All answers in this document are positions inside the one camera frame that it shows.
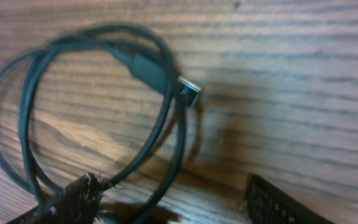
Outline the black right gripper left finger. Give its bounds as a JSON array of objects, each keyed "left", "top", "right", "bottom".
[{"left": 7, "top": 173, "right": 101, "bottom": 224}]

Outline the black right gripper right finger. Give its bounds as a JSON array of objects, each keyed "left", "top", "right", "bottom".
[{"left": 242, "top": 173, "right": 333, "bottom": 224}]

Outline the black USB cable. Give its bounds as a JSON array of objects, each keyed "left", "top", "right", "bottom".
[{"left": 0, "top": 23, "right": 203, "bottom": 224}]

